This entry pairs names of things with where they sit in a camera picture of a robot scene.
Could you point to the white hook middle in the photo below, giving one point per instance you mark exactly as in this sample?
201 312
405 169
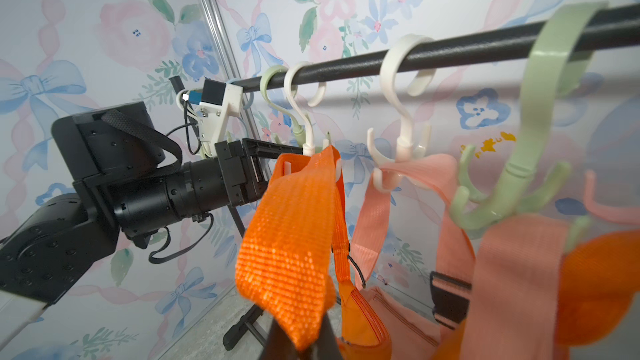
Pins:
290 91

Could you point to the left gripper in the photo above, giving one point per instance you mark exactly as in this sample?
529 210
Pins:
242 172

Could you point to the white hook far left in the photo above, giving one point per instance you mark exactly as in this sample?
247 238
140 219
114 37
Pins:
182 101

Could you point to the light green hook middle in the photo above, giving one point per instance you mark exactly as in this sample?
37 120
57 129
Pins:
280 104

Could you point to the light green hook right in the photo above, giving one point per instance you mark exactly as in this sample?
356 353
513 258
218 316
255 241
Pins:
554 69

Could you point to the orange bag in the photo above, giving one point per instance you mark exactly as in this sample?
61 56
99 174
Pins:
293 262
595 290

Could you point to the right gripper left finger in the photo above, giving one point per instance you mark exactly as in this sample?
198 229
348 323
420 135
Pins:
278 345

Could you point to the light green hook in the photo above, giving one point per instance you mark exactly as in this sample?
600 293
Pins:
280 104
554 69

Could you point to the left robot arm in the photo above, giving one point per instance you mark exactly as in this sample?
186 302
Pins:
128 180

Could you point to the pink bag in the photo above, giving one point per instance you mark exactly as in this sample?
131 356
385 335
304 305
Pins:
414 337

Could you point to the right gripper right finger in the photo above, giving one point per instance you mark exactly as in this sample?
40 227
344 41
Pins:
326 346

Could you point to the black clothes rack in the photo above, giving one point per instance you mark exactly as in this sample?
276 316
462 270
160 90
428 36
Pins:
260 122

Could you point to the white hook with pink bag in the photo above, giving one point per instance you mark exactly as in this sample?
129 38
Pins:
406 148

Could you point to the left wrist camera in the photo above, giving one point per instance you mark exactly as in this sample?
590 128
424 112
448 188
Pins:
215 104

